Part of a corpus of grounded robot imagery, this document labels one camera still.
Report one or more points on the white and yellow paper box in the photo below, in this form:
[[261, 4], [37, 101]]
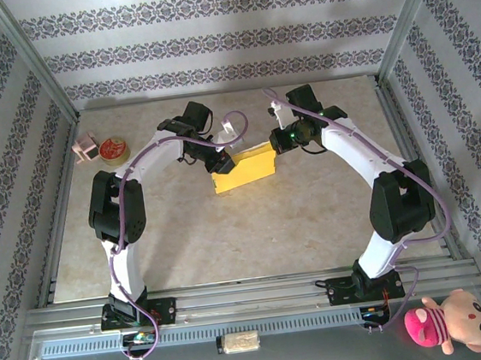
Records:
[[248, 170]]

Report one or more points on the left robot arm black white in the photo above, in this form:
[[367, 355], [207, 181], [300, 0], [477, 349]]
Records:
[[116, 210]]

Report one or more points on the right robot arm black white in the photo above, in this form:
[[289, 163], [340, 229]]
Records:
[[400, 202]]

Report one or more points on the red round tin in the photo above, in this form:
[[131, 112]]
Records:
[[113, 150]]

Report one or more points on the small pink toy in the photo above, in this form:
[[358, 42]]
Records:
[[85, 148]]

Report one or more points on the small circuit board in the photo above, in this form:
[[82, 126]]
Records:
[[374, 312], [138, 338]]

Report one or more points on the grey metal shelf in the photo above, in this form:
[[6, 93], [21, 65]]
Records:
[[328, 355]]

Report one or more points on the beige and pink plush toy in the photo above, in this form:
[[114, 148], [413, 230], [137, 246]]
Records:
[[457, 320]]

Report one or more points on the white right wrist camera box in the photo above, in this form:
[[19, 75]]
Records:
[[281, 113]]

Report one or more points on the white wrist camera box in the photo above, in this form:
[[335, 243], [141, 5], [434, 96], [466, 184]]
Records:
[[281, 113], [224, 135]]

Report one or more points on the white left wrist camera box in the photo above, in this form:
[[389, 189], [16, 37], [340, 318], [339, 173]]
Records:
[[224, 135]]

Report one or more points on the aluminium side rail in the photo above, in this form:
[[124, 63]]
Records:
[[399, 129], [64, 185]]

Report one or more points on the aluminium front rail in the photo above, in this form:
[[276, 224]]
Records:
[[253, 299]]

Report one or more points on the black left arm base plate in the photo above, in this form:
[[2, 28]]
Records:
[[166, 310]]

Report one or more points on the aluminium frame post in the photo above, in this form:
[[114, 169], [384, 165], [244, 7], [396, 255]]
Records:
[[30, 60], [409, 20]]

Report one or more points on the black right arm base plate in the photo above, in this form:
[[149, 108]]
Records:
[[340, 292]]

